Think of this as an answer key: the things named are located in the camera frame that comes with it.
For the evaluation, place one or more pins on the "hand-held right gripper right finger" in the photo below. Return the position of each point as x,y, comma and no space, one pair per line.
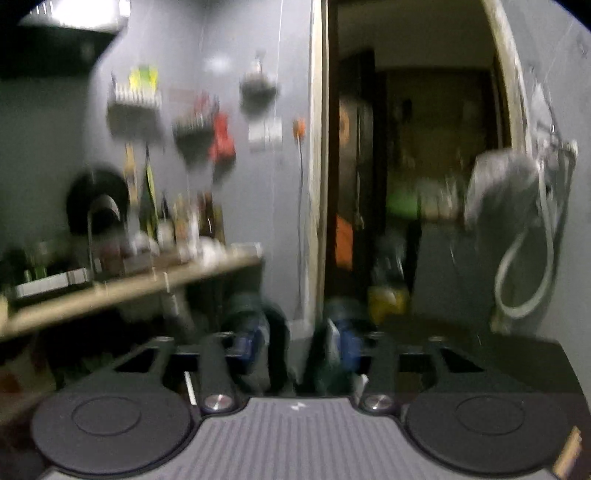
350,346

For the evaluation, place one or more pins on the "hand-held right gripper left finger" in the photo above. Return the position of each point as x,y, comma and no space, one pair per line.
251,346

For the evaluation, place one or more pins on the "yellow box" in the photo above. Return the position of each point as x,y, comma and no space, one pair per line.
388,302

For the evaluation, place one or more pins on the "orange door poster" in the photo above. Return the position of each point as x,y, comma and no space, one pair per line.
344,242

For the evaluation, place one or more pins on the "grey appliance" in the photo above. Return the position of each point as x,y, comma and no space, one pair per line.
452,267

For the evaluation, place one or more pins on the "labelled sauce bottle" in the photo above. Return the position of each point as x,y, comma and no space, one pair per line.
182,226

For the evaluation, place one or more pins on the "green box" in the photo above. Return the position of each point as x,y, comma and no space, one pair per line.
404,205

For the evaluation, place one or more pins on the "green cloth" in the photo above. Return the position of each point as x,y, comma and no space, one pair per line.
151,198

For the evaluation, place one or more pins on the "dark wooden door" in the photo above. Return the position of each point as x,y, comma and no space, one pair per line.
355,138

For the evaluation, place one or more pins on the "red plastic bag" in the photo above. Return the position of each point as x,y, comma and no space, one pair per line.
222,138

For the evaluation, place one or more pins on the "wooden spatula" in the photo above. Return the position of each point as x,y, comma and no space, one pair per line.
131,170

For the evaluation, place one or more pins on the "dark hanging plastic bag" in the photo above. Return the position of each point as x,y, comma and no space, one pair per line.
501,189

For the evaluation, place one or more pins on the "black pan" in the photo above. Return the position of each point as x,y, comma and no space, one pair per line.
97,184

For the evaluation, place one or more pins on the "green yellow packet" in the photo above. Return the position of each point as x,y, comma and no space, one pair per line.
144,78

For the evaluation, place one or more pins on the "range hood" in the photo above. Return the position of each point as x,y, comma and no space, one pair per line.
55,41

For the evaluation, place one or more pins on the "pale door frame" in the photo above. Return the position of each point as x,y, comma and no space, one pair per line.
318,138

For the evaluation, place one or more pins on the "white wall switch plate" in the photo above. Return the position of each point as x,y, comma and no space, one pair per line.
265,132

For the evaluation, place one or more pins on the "orange wall hook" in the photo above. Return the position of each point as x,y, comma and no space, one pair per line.
299,128

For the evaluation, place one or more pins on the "metal wall rack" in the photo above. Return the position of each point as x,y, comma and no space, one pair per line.
194,122

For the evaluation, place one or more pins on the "white wall rack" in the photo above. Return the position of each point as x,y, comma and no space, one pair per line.
134,101

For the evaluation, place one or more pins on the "metal wall tap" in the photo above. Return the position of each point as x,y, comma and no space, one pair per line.
558,143

